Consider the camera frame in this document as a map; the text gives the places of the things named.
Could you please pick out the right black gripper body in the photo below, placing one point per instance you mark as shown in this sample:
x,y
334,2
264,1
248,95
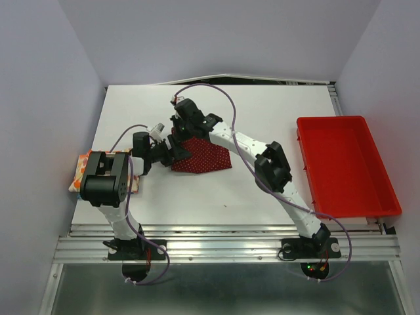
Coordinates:
x,y
182,130

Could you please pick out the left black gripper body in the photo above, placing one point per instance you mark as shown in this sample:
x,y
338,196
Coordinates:
x,y
160,153

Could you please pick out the red polka dot skirt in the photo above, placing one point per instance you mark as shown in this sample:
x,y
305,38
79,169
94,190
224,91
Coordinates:
x,y
204,157

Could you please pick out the orange floral cream skirt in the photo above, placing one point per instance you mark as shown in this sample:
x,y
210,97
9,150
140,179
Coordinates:
x,y
79,172

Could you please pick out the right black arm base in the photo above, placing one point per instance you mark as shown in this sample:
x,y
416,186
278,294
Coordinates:
x,y
297,248

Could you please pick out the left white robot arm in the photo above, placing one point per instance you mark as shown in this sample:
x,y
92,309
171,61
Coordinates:
x,y
107,183

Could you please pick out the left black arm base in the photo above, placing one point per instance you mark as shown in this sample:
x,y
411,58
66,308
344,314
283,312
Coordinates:
x,y
154,249

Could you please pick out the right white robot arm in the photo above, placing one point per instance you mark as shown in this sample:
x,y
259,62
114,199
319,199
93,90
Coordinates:
x,y
267,163

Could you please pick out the red plastic bin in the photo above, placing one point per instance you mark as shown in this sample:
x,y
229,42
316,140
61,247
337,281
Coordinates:
x,y
346,175

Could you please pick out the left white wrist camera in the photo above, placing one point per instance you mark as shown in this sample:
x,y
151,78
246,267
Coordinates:
x,y
155,131

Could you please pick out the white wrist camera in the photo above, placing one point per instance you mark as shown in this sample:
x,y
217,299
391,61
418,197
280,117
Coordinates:
x,y
155,131
175,101

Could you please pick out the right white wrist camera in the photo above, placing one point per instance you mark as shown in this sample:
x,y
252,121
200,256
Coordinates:
x,y
175,101

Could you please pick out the aluminium frame rail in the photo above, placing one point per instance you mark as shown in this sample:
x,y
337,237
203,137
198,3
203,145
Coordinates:
x,y
225,243

